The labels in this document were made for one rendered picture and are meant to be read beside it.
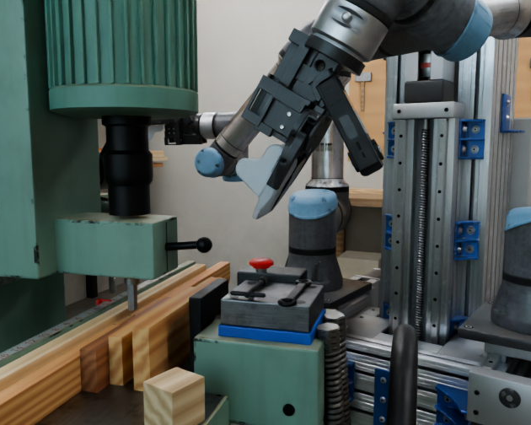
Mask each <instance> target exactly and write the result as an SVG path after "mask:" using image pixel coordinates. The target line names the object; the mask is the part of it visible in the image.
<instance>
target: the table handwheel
mask: <svg viewBox="0 0 531 425"><path fill-rule="evenodd" d="M417 373H418V335H417V332H416V329H415V328H414V327H413V326H411V325H407V324H403V325H399V326H398V327H397V328H396V329H395V330H394V334H393V341H392V348H391V357H390V367H389V390H388V403H387V417H386V423H385V424H383V425H416V410H417Z"/></svg>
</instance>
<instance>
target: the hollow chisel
mask: <svg viewBox="0 0 531 425"><path fill-rule="evenodd" d="M127 295H128V310H132V311H134V310H136V309H137V285H136V284H135V285H127Z"/></svg>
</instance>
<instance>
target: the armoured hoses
mask: <svg viewBox="0 0 531 425"><path fill-rule="evenodd" d="M323 323H324V324H321V325H318V326H317V328H316V329H317V331H318V332H317V336H318V339H321V340H322V341H324V423H325V425H351V414H350V412H351V409H350V404H349V403H350V399H349V396H350V394H349V388H348V387H349V384H348V380H349V379H348V378H347V377H348V373H347V370H348V367H347V364H348V363H347V357H346V355H347V352H346V341H345V339H346V319H345V315H344V314H343V313H341V312H334V311H330V312H329V313H326V314H324V315H323Z"/></svg>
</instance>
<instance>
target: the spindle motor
mask: <svg viewBox="0 0 531 425"><path fill-rule="evenodd" d="M45 16H46V49H47V66H48V84H49V89H50V90H49V105H50V111H53V112H56V113H58V114H61V115H64V116H69V117H76V118H89V119H101V116H150V117H152V120H166V119H180V118H185V117H187V116H192V115H194V114H197V113H199V102H198V64H197V9H196V0H45Z"/></svg>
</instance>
